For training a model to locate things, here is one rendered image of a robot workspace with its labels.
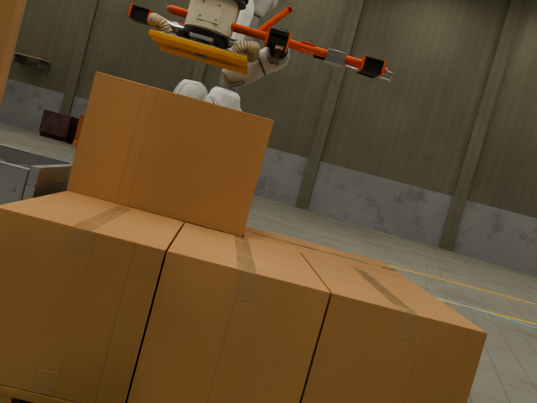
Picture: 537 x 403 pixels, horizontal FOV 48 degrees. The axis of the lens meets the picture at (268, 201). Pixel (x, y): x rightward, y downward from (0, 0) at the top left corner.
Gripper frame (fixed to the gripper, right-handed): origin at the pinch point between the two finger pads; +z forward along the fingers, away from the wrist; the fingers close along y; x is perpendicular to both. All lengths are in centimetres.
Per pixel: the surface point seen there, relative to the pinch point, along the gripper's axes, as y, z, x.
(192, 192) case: 59, 19, 15
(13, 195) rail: 73, 36, 65
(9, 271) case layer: 83, 81, 46
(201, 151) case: 45, 19, 16
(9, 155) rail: 67, -28, 93
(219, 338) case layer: 86, 79, -4
